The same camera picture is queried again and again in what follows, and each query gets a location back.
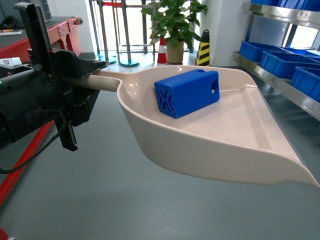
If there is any yellow black traffic cone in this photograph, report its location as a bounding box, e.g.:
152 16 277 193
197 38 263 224
195 29 210 66

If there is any beige plastic dustpan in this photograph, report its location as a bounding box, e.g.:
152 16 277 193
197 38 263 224
71 65 320 189

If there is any black cable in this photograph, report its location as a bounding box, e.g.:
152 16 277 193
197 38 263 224
0 109 67 175

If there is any red white traffic cone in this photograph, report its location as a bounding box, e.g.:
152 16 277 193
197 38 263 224
156 37 167 66

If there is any red workbench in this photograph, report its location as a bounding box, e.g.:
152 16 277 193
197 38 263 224
0 17 82 63

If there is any green potted plant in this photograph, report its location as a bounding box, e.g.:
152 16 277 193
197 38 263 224
141 0 208 64

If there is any blue plastic block part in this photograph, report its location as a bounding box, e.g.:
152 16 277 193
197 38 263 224
154 69 220 119

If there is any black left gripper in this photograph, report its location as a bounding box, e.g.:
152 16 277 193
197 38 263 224
14 2 108 151

